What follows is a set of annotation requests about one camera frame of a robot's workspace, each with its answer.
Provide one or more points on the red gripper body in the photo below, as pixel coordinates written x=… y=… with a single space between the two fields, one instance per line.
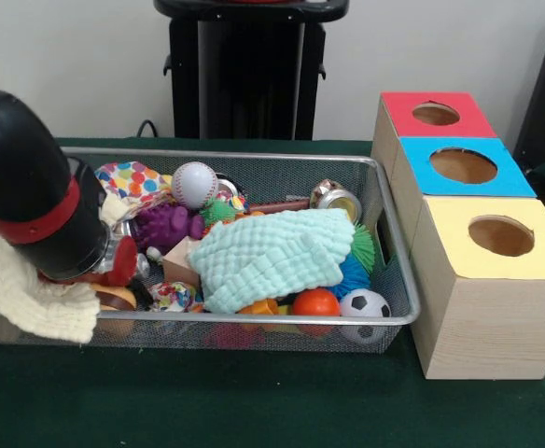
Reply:
x=124 y=259

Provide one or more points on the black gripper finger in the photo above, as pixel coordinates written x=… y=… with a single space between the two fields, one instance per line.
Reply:
x=139 y=291

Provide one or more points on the plush hamburger toy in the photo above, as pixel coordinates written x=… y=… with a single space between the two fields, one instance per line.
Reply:
x=116 y=299

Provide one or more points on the cream muslin cloth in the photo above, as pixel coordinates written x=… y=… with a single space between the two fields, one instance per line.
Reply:
x=34 y=303

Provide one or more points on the light blue muslin cloth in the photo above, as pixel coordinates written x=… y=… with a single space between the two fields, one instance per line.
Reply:
x=272 y=256

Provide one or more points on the large green spiky ball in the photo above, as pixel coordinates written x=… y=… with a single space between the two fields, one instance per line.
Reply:
x=363 y=247

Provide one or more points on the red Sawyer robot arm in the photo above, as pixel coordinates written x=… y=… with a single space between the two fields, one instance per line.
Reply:
x=20 y=163

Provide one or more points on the shallow mesh bin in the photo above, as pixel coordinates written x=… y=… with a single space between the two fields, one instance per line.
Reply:
x=254 y=333

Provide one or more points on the wooden box with three holes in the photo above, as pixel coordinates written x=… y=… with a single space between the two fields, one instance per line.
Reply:
x=487 y=326

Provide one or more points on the plain wooden cube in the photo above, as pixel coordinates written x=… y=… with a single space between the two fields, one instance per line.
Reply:
x=177 y=266

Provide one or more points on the purple spiky rubber toy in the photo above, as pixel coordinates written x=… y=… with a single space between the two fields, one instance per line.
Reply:
x=165 y=226

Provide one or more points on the polka dot cloth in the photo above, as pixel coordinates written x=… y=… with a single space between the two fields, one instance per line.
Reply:
x=132 y=177

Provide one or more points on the white toy baseball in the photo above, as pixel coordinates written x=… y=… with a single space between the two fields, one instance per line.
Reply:
x=194 y=185

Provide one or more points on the red ball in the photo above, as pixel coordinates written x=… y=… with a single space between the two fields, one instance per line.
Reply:
x=317 y=302

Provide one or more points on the blue spiky ball with eyes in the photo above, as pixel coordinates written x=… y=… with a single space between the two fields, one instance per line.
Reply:
x=354 y=277

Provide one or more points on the crushed metal can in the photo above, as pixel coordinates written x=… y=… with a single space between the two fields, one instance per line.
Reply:
x=340 y=200

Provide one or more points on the small soccer ball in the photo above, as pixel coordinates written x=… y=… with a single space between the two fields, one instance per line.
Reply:
x=365 y=304

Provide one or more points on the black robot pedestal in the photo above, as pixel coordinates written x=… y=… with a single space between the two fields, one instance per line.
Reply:
x=244 y=79

